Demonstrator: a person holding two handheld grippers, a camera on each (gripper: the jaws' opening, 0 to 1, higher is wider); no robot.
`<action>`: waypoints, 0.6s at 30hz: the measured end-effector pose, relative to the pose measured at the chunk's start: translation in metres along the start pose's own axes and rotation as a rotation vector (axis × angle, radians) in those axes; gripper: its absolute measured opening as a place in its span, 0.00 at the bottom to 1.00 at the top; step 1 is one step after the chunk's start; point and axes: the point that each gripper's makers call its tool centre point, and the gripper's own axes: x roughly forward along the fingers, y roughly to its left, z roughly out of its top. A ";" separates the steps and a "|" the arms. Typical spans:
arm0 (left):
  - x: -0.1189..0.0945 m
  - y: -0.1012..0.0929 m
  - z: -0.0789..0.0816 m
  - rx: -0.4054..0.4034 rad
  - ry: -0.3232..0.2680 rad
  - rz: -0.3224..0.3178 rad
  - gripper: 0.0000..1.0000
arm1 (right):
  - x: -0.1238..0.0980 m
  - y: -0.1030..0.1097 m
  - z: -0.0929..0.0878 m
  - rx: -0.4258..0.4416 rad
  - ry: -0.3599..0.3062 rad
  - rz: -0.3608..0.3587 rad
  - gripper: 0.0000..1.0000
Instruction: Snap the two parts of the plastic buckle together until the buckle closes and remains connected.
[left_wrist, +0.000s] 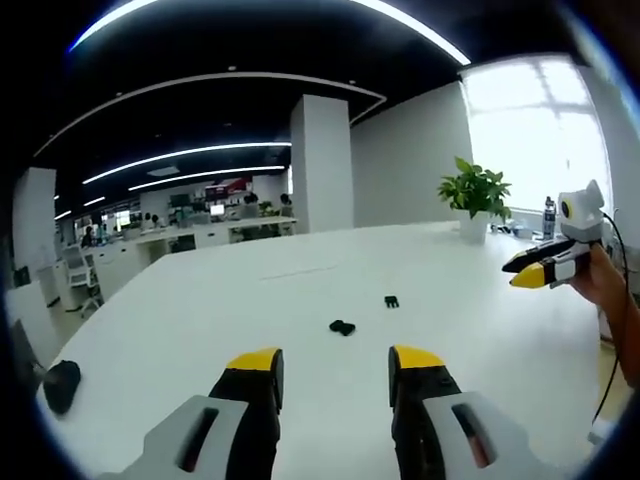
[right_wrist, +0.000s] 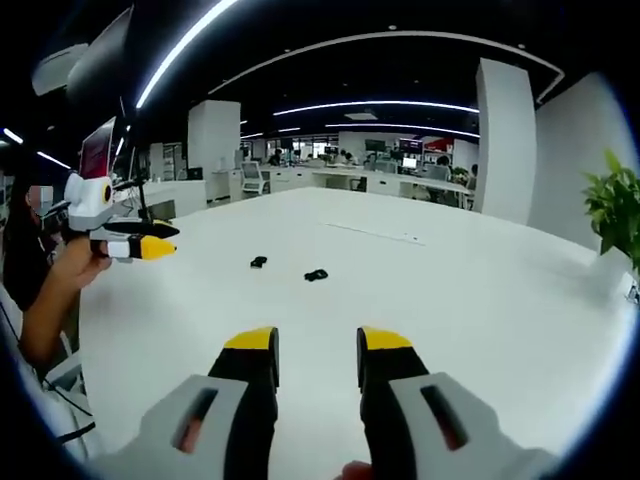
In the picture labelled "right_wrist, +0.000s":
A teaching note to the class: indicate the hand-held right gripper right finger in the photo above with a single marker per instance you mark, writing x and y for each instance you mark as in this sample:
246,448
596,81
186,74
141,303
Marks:
400,430

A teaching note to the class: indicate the white office chair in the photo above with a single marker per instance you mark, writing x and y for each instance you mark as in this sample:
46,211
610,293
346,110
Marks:
254,179

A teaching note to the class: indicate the monitor with red screen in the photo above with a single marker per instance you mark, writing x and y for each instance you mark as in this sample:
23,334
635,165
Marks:
97,152

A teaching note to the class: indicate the person's right hand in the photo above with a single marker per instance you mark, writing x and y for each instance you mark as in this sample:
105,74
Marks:
357,471

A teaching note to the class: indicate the long ceiling light strip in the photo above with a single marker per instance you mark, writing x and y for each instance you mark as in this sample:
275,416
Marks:
175,57

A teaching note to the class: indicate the green potted plant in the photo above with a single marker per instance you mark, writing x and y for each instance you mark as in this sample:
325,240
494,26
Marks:
617,205

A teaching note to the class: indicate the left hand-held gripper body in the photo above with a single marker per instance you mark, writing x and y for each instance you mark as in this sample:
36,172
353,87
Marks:
87,205

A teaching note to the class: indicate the black stand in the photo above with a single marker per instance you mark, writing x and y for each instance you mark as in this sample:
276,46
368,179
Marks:
143,200

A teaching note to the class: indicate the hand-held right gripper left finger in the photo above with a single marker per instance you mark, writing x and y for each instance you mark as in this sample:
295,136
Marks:
200,430

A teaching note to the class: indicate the person's left hand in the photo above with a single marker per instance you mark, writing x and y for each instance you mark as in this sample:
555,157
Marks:
75,265

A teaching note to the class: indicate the white counter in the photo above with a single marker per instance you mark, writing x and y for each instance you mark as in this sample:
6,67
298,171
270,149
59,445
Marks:
170,197

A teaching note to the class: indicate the black plastic buckle part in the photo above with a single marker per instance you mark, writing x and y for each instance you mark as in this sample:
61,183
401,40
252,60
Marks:
316,275
259,261

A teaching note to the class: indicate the row of white desks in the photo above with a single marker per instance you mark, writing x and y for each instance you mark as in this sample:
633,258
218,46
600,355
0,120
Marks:
390,181

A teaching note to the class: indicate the curved ceiling light strip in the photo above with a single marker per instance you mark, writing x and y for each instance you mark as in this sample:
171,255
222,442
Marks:
375,105

